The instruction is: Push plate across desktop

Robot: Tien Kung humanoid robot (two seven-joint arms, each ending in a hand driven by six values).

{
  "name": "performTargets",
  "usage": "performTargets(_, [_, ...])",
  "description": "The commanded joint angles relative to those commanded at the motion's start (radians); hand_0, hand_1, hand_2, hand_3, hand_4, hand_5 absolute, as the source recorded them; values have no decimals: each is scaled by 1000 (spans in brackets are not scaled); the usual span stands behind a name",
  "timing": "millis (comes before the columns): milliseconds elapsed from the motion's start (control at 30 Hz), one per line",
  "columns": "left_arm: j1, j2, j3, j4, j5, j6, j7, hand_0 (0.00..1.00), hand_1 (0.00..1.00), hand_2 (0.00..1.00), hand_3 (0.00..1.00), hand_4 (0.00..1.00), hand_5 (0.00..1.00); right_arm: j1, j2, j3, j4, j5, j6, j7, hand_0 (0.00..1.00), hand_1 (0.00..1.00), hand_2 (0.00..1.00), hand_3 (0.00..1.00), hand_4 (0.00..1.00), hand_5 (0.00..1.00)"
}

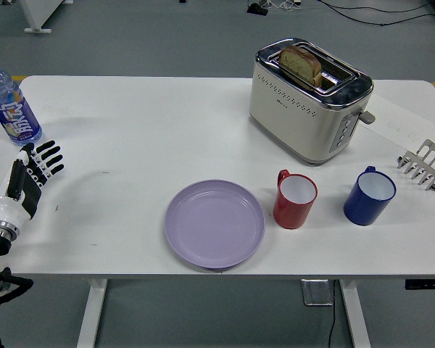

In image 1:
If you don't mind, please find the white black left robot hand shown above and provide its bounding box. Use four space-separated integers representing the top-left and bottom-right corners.
0 140 65 229

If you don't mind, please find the purple plate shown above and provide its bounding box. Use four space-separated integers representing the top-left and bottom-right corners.
163 178 266 270

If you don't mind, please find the blue drink bottle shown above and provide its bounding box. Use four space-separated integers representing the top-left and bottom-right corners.
0 57 44 147

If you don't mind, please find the white table leg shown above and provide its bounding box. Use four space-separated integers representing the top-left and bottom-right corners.
75 278 109 348
339 279 371 348

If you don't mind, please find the red mug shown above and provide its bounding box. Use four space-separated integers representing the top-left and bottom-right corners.
273 169 318 230

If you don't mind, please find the cream silver toaster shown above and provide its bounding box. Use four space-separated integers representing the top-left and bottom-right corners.
249 36 376 167

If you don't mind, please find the grey metal floor box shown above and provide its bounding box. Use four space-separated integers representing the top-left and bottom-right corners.
300 278 335 307

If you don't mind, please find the black floor device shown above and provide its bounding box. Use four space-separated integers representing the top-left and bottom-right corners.
246 2 269 16

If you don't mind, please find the brown bread slice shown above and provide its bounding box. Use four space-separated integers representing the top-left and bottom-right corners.
278 45 323 87

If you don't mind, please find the blue mug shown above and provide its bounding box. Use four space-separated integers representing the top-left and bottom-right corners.
343 165 397 226

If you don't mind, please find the white paper sheet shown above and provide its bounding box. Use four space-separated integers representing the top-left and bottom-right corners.
362 94 435 149

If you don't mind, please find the metal toast rack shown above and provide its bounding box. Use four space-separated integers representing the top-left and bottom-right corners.
397 138 435 192

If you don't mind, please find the black table control panel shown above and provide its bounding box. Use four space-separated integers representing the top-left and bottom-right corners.
405 278 435 291

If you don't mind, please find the white furniture frame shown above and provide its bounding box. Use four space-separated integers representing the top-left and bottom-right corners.
0 0 73 36

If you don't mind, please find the black power cable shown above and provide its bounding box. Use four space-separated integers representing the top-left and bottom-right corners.
326 281 340 348

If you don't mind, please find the white cable bundle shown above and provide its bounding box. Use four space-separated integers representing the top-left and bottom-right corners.
266 0 302 10

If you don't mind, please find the long black floor cable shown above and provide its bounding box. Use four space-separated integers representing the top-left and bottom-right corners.
320 0 435 27

